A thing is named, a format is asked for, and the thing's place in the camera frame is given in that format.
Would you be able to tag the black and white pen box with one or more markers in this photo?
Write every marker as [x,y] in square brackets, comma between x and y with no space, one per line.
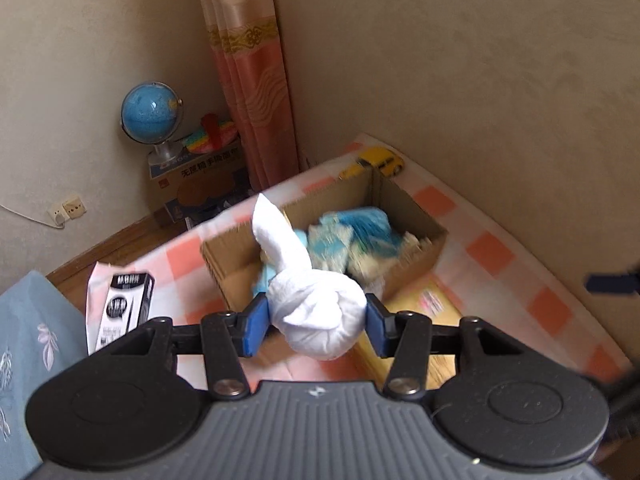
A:
[120,310]

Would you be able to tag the yellow tissue pack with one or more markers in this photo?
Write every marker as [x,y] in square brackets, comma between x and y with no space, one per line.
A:
[440,310]

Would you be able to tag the blue embroidered pillow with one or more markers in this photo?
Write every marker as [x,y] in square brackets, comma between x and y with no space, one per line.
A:
[30,335]

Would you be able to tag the pink patterned curtain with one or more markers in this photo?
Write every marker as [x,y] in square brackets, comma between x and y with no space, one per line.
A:
[245,60]

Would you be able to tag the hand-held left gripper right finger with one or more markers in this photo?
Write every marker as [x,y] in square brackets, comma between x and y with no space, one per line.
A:
[377,327]

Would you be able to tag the white sock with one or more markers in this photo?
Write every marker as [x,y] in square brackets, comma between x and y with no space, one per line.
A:
[315,310]

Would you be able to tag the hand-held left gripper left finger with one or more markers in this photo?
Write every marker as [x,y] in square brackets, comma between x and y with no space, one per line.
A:
[257,325]

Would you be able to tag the yellow toy car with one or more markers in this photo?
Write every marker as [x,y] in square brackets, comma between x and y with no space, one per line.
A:
[382,160]

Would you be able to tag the white wall socket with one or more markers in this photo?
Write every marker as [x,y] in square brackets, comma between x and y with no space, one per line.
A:
[73,207]
[57,215]

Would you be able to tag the printed cardboard carton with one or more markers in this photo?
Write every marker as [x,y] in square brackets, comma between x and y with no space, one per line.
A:
[200,175]

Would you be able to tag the blue desk globe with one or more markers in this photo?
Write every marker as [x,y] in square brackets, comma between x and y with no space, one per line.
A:
[147,110]

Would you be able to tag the brown cardboard box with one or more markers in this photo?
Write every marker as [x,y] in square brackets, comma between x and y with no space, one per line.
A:
[230,260]

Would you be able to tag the rainbow coloured toy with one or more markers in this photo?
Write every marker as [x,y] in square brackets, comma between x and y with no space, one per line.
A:
[210,137]

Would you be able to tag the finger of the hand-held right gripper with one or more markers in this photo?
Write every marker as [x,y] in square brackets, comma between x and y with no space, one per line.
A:
[627,390]
[612,282]

